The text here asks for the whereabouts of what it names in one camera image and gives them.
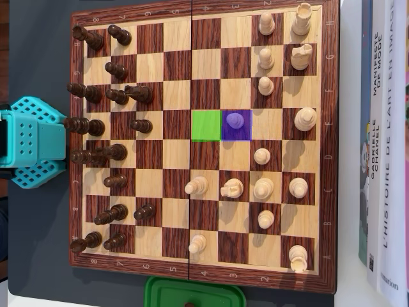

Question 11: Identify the white wooden pawn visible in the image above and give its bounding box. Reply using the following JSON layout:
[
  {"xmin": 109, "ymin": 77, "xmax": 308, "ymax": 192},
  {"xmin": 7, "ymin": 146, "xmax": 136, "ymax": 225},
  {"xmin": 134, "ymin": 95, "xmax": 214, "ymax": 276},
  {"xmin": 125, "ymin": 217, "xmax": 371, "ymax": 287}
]
[
  {"xmin": 257, "ymin": 210, "xmax": 275, "ymax": 230},
  {"xmin": 258, "ymin": 47, "xmax": 275, "ymax": 70},
  {"xmin": 254, "ymin": 148, "xmax": 272, "ymax": 166},
  {"xmin": 226, "ymin": 112, "xmax": 245, "ymax": 130},
  {"xmin": 257, "ymin": 75, "xmax": 275, "ymax": 97},
  {"xmin": 258, "ymin": 12, "xmax": 276, "ymax": 36},
  {"xmin": 188, "ymin": 233, "xmax": 208, "ymax": 255}
]

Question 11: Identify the white chess pieces group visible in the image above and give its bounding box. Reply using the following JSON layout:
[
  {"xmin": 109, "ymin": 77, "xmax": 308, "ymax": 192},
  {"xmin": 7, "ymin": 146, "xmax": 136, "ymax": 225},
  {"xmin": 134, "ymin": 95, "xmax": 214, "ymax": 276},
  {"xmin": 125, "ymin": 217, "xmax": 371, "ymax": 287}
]
[{"xmin": 357, "ymin": 0, "xmax": 374, "ymax": 268}]

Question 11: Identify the white wooden bishop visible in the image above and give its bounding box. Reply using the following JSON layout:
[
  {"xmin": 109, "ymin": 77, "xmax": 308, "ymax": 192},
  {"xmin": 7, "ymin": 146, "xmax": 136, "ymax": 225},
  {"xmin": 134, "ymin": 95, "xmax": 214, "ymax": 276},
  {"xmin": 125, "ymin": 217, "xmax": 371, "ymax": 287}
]
[
  {"xmin": 184, "ymin": 175, "xmax": 209, "ymax": 196},
  {"xmin": 288, "ymin": 177, "xmax": 309, "ymax": 198}
]

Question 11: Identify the white wooden knight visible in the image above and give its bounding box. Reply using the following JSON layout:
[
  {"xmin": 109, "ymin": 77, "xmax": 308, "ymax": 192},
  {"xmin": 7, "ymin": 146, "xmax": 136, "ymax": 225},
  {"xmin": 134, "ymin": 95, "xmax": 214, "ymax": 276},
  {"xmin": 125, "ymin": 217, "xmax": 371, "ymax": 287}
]
[
  {"xmin": 290, "ymin": 43, "xmax": 313, "ymax": 71},
  {"xmin": 219, "ymin": 178, "xmax": 245, "ymax": 199}
]

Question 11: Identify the wooden folding chessboard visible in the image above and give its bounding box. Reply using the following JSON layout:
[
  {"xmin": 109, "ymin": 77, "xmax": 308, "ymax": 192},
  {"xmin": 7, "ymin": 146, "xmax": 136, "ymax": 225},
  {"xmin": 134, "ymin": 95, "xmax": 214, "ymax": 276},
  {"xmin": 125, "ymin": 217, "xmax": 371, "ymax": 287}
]
[{"xmin": 67, "ymin": 0, "xmax": 339, "ymax": 295}]

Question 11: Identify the dark wooden knight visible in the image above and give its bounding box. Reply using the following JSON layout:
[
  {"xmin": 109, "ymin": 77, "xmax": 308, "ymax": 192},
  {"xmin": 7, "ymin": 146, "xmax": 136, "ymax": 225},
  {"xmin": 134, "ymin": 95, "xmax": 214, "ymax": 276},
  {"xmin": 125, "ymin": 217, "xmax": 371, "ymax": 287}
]
[
  {"xmin": 92, "ymin": 143, "xmax": 128, "ymax": 162},
  {"xmin": 123, "ymin": 84, "xmax": 154, "ymax": 104}
]

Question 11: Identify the dark wooden bishop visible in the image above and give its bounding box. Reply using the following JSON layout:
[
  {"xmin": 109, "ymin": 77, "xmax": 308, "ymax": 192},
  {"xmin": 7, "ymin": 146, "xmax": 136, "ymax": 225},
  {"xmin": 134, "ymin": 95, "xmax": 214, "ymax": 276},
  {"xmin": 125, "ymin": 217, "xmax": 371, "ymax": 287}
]
[
  {"xmin": 66, "ymin": 83, "xmax": 103, "ymax": 104},
  {"xmin": 93, "ymin": 203, "xmax": 129, "ymax": 226}
]

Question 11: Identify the dark wooden king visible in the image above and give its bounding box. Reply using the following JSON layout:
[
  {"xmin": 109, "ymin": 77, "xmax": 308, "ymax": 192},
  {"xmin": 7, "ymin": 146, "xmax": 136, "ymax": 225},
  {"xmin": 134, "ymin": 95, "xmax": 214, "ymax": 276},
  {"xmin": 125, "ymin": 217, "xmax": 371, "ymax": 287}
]
[{"xmin": 63, "ymin": 116, "xmax": 105, "ymax": 137}]

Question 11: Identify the dark wooden queen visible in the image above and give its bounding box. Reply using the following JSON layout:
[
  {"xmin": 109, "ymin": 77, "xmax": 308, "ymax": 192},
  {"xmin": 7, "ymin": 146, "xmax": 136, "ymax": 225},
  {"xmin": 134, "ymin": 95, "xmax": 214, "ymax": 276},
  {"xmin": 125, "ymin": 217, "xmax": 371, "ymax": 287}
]
[{"xmin": 70, "ymin": 148, "xmax": 103, "ymax": 166}]

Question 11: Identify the white wooden rook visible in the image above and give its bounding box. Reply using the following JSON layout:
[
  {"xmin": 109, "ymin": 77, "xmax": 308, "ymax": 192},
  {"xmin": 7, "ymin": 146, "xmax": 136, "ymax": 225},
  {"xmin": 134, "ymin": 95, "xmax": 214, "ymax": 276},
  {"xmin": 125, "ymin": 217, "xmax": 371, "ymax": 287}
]
[
  {"xmin": 288, "ymin": 244, "xmax": 309, "ymax": 274},
  {"xmin": 291, "ymin": 2, "xmax": 313, "ymax": 36}
]

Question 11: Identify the green plastic container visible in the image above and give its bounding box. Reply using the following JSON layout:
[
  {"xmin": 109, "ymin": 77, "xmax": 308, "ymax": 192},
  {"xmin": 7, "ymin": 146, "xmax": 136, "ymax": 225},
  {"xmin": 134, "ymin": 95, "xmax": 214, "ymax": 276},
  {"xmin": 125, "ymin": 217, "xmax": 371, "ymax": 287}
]
[{"xmin": 144, "ymin": 276, "xmax": 247, "ymax": 307}]

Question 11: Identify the dark wooden rook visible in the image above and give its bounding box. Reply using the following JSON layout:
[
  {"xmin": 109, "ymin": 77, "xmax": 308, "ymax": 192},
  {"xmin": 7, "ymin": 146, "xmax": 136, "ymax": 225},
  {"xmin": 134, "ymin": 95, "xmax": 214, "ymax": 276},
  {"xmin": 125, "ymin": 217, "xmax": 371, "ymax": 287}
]
[
  {"xmin": 70, "ymin": 231, "xmax": 103, "ymax": 254},
  {"xmin": 72, "ymin": 24, "xmax": 105, "ymax": 51}
]

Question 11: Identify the dark grey table mat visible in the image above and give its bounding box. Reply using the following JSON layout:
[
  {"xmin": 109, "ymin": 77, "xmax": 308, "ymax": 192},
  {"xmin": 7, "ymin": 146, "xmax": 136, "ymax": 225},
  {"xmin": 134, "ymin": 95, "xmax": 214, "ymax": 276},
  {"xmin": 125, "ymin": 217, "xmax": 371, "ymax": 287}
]
[{"xmin": 6, "ymin": 0, "xmax": 339, "ymax": 298}]

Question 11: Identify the white Gabrielle Chanel book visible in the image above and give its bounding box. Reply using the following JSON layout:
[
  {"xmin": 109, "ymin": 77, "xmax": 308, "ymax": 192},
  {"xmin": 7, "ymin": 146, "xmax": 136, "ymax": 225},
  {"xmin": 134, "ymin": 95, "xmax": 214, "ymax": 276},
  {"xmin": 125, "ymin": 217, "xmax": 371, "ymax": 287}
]
[{"xmin": 366, "ymin": 0, "xmax": 388, "ymax": 294}]

